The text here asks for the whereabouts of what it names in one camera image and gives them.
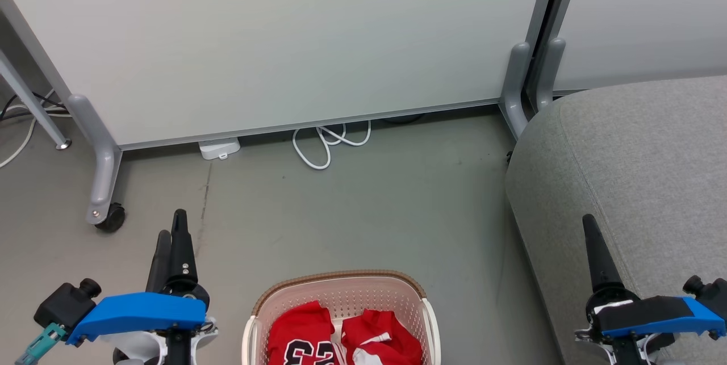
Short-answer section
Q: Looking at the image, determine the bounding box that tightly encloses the thin white floor cable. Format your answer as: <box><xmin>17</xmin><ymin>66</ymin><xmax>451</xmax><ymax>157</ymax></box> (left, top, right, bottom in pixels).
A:
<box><xmin>0</xmin><ymin>90</ymin><xmax>72</xmax><ymax>170</ymax></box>

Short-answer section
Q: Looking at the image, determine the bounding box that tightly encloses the beige plastic laundry basket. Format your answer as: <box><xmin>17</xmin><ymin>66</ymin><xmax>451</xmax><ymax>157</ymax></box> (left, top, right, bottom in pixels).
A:
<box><xmin>241</xmin><ymin>270</ymin><xmax>442</xmax><ymax>365</ymax></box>

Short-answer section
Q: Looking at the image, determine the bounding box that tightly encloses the grey partition foot post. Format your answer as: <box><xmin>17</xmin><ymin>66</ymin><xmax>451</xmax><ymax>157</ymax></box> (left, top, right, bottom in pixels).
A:
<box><xmin>534</xmin><ymin>37</ymin><xmax>567</xmax><ymax>114</ymax></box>
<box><xmin>499</xmin><ymin>41</ymin><xmax>532</xmax><ymax>140</ymax></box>

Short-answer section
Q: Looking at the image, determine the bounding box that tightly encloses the black caster wheel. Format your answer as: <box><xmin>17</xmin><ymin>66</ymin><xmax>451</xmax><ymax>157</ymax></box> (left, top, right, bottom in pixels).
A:
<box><xmin>94</xmin><ymin>202</ymin><xmax>127</xmax><ymax>234</ymax></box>

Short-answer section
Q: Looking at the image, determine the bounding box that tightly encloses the red garment with white trim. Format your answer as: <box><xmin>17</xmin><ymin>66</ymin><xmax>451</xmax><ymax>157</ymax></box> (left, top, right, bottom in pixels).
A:
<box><xmin>340</xmin><ymin>309</ymin><xmax>424</xmax><ymax>365</ymax></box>

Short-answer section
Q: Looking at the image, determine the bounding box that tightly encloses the white power adapter box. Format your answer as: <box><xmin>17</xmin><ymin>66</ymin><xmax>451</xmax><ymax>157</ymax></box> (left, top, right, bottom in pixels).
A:
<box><xmin>198</xmin><ymin>137</ymin><xmax>241</xmax><ymax>161</ymax></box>

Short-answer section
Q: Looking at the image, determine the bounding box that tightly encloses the white looped cable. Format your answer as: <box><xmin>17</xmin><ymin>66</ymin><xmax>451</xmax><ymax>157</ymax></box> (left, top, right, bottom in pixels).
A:
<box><xmin>292</xmin><ymin>120</ymin><xmax>372</xmax><ymax>171</ymax></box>

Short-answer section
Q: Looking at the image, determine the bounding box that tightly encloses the teal cable connector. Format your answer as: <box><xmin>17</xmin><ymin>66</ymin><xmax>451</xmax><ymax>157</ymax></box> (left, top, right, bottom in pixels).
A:
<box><xmin>15</xmin><ymin>322</ymin><xmax>67</xmax><ymax>365</ymax></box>

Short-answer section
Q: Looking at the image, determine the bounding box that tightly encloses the large white partition panel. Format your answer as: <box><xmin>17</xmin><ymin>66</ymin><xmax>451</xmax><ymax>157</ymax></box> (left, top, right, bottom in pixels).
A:
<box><xmin>0</xmin><ymin>0</ymin><xmax>564</xmax><ymax>151</ymax></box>

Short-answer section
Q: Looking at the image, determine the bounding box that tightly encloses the grey partition leg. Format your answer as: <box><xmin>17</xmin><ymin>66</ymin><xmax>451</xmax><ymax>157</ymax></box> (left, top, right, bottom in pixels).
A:
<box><xmin>66</xmin><ymin>94</ymin><xmax>123</xmax><ymax>225</ymax></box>

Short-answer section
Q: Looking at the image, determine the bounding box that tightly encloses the blue black right camera mount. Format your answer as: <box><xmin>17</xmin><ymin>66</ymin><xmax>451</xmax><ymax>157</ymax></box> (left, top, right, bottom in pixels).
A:
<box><xmin>593</xmin><ymin>295</ymin><xmax>727</xmax><ymax>339</ymax></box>

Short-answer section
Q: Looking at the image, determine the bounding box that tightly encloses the grey fabric sofa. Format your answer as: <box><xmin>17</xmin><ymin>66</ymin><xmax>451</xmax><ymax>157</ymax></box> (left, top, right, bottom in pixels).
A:
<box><xmin>505</xmin><ymin>75</ymin><xmax>727</xmax><ymax>365</ymax></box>

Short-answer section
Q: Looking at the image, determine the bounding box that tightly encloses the red jersey with black numbers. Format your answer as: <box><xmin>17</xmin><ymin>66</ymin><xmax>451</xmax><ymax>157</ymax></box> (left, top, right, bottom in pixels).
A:
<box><xmin>266</xmin><ymin>300</ymin><xmax>345</xmax><ymax>365</ymax></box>

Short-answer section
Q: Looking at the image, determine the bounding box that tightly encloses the thin black floor cable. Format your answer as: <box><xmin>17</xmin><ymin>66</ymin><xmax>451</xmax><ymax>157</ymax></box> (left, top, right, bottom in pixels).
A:
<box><xmin>0</xmin><ymin>91</ymin><xmax>68</xmax><ymax>123</ymax></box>

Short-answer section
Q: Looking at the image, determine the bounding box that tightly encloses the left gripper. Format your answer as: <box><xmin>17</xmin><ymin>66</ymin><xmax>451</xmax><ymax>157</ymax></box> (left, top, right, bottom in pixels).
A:
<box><xmin>112</xmin><ymin>209</ymin><xmax>220</xmax><ymax>365</ymax></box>

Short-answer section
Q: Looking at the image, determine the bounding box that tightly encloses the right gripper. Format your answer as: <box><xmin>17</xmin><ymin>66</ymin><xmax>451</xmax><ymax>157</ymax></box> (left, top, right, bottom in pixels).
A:
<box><xmin>574</xmin><ymin>214</ymin><xmax>682</xmax><ymax>365</ymax></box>

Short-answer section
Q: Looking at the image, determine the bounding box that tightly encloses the grey metal table leg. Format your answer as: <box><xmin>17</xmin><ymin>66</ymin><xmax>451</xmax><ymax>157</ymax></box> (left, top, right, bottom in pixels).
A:
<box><xmin>0</xmin><ymin>49</ymin><xmax>72</xmax><ymax>152</ymax></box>

